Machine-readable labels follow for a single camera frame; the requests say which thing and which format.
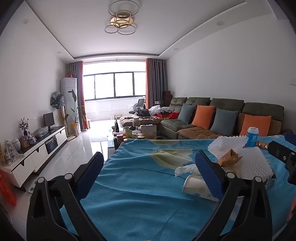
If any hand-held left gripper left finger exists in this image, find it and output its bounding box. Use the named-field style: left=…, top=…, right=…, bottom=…
left=26, top=152, right=105, bottom=241

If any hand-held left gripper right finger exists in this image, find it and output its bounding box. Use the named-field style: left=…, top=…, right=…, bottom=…
left=195, top=150, right=273, bottom=241

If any white printed paper cup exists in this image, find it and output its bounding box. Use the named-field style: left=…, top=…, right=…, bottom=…
left=182, top=174, right=220, bottom=202

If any white foam fruit net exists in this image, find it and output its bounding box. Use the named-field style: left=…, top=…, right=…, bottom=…
left=222, top=147, right=274, bottom=181
left=208, top=136, right=249, bottom=160

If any person's right hand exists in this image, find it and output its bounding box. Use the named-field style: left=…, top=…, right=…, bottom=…
left=287, top=196, right=296, bottom=222

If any crumpled white tissue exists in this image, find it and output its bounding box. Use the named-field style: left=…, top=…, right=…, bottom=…
left=174, top=163, right=201, bottom=178

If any crumpled gold foil wrapper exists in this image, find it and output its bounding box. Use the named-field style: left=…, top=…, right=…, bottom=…
left=216, top=149, right=244, bottom=167

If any blue cup with white lid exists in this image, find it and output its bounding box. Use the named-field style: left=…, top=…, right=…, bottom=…
left=245, top=127, right=259, bottom=147

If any orange cushion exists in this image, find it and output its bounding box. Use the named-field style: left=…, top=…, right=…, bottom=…
left=191, top=105, right=215, bottom=130
left=239, top=114, right=272, bottom=137

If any tall plant in yellow pot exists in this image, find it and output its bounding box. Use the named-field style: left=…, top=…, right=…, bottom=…
left=65, top=89, right=85, bottom=137

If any white black tv cabinet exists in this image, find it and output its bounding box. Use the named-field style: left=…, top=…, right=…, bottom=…
left=0, top=126, right=68, bottom=189

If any group of glass jars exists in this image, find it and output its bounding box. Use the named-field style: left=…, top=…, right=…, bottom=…
left=113, top=117, right=145, bottom=149

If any blue printed blanket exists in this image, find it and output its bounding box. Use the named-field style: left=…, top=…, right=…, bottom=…
left=60, top=134, right=296, bottom=241

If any blue grey cushion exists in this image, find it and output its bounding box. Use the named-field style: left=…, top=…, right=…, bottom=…
left=210, top=108, right=238, bottom=136
left=178, top=103, right=196, bottom=123

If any plastic wrapped item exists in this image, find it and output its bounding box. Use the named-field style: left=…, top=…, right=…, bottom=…
left=33, top=126, right=49, bottom=139

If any black monitor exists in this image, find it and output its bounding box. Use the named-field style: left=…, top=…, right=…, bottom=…
left=43, top=112, right=55, bottom=131

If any green leather sofa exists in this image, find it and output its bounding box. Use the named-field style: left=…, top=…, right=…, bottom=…
left=119, top=97, right=285, bottom=140

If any covered standing fan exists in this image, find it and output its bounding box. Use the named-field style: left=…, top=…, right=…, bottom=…
left=50, top=91, right=70, bottom=139

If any grey orange curtain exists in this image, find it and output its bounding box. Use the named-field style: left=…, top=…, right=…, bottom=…
left=146, top=58, right=167, bottom=109
left=69, top=61, right=90, bottom=131

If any bonsai in blue vase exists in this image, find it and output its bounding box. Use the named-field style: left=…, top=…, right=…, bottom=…
left=19, top=117, right=30, bottom=137

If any white standing air conditioner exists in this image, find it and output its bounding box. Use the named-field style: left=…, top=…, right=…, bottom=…
left=60, top=77, right=81, bottom=135

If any ship model in plastic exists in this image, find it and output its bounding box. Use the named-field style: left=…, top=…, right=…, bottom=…
left=3, top=140, right=19, bottom=165

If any black office chair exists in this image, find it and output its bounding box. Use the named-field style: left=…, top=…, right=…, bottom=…
left=129, top=99, right=146, bottom=114

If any orange plastic bag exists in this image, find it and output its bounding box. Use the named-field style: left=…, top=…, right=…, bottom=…
left=0, top=168, right=17, bottom=207

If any brown wooden cabinet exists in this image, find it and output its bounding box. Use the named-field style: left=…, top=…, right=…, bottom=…
left=162, top=91, right=173, bottom=107

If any yellow box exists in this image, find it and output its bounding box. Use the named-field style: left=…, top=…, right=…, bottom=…
left=0, top=142, right=7, bottom=166

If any large window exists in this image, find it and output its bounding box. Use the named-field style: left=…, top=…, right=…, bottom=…
left=83, top=71, right=147, bottom=100

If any ring ceiling lamp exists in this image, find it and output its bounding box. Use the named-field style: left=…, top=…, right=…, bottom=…
left=105, top=0, right=140, bottom=35

